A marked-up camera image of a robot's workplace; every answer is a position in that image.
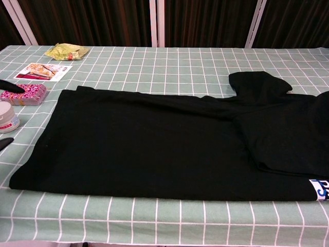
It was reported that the printed picture card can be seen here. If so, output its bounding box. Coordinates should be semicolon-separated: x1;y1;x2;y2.
12;63;74;82

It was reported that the white plastic jar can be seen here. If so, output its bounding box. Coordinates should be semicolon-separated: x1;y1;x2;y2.
0;100;21;134

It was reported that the pink patterned card deck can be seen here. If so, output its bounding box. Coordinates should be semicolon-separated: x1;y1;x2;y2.
0;83;49;106

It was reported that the black T-shirt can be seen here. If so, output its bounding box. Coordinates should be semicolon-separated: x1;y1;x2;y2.
9;71;329;202

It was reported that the black pleated curtain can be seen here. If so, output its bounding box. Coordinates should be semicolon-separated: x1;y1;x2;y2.
163;0;259;49
253;0;329;49
0;0;25;51
17;0;152;47

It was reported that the yellow green snack packet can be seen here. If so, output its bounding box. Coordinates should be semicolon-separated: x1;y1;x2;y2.
44;43;90;62

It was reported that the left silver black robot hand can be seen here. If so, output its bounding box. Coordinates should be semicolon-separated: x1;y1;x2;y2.
0;79;26;151

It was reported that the green white checked tablecloth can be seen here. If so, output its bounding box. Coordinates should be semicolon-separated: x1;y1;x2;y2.
0;45;329;244

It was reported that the white metal frame post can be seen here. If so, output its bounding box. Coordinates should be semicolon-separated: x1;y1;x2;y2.
5;0;41;46
245;0;268;49
150;0;165;48

